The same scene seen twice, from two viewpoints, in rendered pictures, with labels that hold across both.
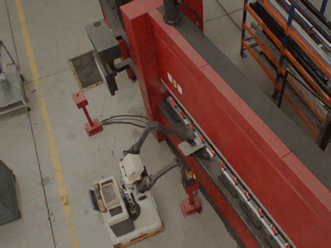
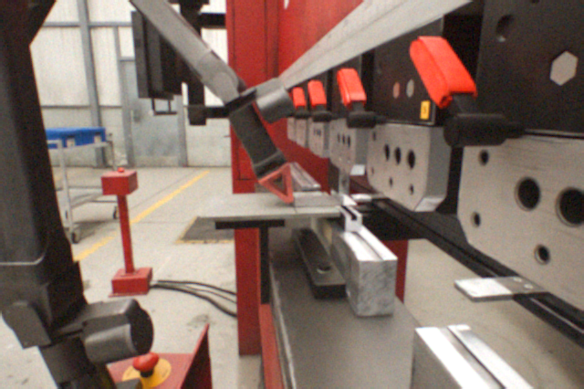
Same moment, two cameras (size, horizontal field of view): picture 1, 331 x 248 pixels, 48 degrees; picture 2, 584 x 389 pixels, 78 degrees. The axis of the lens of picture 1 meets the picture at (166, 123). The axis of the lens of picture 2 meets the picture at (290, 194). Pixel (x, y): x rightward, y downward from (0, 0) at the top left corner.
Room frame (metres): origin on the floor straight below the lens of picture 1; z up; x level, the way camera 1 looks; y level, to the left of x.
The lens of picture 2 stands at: (1.55, -0.46, 1.19)
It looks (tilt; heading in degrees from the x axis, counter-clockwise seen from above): 13 degrees down; 14
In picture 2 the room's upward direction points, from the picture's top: straight up
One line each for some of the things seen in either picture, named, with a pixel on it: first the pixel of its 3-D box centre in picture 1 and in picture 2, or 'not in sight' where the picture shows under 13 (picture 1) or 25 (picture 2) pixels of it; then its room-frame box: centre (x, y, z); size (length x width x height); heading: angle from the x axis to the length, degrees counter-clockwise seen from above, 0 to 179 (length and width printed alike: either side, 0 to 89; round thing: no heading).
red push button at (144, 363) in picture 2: not in sight; (146, 367); (1.98, -0.12, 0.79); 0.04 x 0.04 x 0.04
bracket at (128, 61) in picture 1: (129, 72); (227, 112); (3.42, 0.36, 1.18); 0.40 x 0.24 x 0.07; 21
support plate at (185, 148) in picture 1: (191, 145); (268, 205); (2.26, -0.24, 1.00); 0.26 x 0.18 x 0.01; 111
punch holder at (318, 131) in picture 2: (200, 128); (335, 114); (2.34, -0.36, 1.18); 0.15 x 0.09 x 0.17; 21
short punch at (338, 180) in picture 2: not in sight; (338, 177); (2.31, -0.37, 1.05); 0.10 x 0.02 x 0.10; 21
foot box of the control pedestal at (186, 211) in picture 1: (189, 205); not in sight; (1.93, -0.11, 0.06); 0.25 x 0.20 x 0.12; 102
